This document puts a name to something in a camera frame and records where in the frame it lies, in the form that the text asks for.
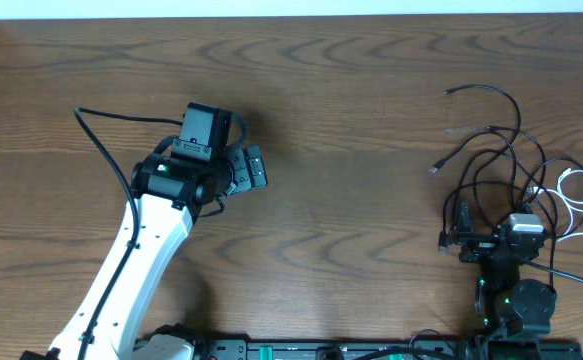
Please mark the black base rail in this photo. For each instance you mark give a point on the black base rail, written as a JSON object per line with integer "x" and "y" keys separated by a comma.
{"x": 346, "y": 350}

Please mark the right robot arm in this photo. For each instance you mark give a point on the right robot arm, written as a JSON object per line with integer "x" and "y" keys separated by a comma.
{"x": 515, "y": 311}

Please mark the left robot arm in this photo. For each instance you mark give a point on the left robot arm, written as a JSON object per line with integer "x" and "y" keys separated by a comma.
{"x": 165, "y": 197}

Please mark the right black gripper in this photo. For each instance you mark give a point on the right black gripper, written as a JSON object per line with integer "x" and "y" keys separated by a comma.
{"x": 480, "y": 246}

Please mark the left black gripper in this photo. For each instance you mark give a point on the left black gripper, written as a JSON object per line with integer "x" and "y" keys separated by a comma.
{"x": 248, "y": 178}

